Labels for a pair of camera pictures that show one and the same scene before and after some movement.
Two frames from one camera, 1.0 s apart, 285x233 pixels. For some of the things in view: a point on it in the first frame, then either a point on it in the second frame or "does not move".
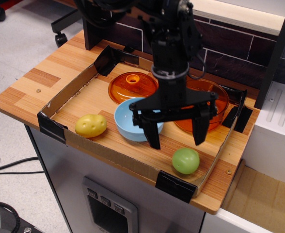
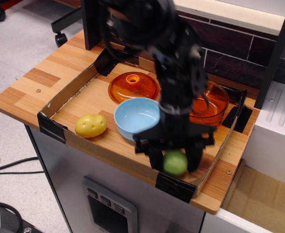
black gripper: x=175 y=102 → x=174 y=132
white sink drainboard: x=278 y=112 does not move
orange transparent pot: x=222 y=102 does not move
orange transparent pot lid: x=129 y=85 does not move
